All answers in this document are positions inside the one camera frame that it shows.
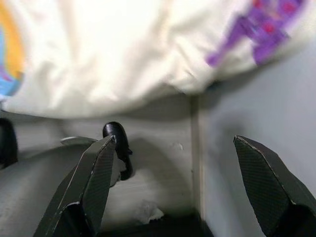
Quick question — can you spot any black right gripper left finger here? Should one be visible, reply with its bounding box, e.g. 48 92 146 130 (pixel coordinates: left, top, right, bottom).
33 135 117 237

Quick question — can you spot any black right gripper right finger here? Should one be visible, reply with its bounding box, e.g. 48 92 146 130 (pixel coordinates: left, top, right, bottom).
233 135 316 237

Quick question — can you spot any cream cartoon print blanket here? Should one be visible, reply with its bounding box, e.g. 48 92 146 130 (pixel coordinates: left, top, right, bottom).
0 0 316 119

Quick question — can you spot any black robot left foot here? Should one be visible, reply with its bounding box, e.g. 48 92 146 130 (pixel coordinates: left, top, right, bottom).
0 118 18 169

